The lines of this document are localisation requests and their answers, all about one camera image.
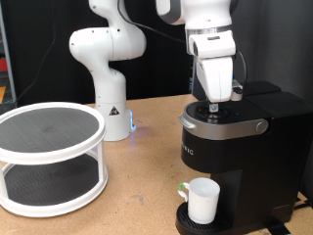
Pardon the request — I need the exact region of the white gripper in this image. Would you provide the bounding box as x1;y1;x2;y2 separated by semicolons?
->
187;29;237;114

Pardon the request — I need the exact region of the Keurig lid silver handle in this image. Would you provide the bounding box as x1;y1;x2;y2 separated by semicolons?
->
178;97;272;141

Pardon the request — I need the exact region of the white mug green-taped handle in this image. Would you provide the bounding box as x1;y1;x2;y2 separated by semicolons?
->
177;176;221;225

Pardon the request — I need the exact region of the black Keurig coffee machine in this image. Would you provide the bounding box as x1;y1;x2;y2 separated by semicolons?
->
175;80;313;235

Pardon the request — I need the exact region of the black backdrop curtain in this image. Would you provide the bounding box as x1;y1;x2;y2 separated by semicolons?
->
0;0;197;106

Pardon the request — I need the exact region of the white two-tier turntable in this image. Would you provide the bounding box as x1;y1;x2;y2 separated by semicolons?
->
0;101;110;218

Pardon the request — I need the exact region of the grey metal frame strip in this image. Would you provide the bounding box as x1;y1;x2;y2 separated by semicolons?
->
189;65;197;96

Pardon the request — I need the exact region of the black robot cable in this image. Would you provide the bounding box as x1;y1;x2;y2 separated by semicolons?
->
116;0;248;89

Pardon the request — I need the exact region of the black power cable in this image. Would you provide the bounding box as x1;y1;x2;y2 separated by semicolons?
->
292;195;313;211

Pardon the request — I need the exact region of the grey metal shelf post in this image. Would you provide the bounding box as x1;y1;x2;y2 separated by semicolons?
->
0;6;18;104

